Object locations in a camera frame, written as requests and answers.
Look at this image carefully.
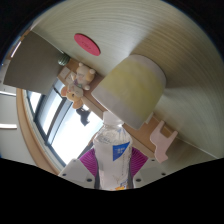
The small grey-green divider panel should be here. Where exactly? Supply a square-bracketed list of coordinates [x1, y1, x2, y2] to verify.
[3, 30, 64, 96]

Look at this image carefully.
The small round green cactus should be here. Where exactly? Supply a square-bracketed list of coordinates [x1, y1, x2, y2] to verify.
[57, 53, 72, 67]

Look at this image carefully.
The flat round red coaster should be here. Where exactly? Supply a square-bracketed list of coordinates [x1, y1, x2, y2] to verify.
[73, 32, 102, 57]

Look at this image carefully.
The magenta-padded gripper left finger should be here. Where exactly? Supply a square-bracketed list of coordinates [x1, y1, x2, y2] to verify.
[58, 147, 99, 190]

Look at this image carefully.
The clear plastic water bottle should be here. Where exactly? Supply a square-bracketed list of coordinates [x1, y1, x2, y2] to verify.
[92, 110, 134, 191]

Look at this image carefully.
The dark-framed window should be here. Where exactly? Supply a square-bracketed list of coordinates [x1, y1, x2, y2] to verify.
[24, 78, 104, 168]

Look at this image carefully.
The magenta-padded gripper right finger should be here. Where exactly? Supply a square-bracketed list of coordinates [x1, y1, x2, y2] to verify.
[128, 146, 169, 190]

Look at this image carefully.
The large grey-green divider panel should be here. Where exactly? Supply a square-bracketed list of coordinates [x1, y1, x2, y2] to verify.
[146, 133, 218, 171]

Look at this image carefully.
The plush mouse toy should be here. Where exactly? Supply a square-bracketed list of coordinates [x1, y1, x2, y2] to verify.
[60, 63, 97, 110]

